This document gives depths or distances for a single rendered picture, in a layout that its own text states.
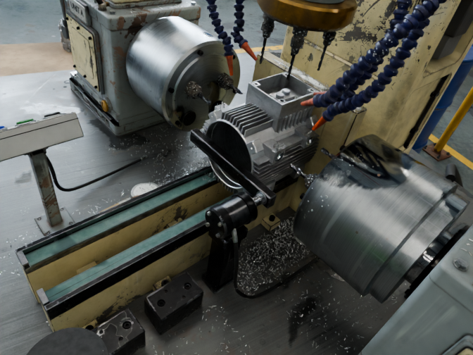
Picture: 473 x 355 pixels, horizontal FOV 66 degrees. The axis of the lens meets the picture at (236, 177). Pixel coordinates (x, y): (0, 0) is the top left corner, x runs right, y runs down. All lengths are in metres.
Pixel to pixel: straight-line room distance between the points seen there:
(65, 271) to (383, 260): 0.58
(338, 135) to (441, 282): 0.40
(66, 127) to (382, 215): 0.59
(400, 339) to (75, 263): 0.59
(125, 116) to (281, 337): 0.75
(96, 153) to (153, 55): 0.36
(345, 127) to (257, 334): 0.46
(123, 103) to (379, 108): 0.69
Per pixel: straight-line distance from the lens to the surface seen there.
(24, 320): 0.83
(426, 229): 0.61
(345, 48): 0.94
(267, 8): 0.69
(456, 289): 0.55
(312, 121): 0.84
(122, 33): 1.04
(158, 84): 0.90
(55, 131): 0.78
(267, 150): 0.74
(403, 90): 0.88
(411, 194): 0.62
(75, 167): 1.09
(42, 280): 0.79
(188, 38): 0.92
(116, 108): 1.14
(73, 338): 0.32
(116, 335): 0.71
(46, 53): 3.28
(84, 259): 0.80
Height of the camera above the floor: 1.50
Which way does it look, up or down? 41 degrees down
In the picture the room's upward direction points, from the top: 11 degrees clockwise
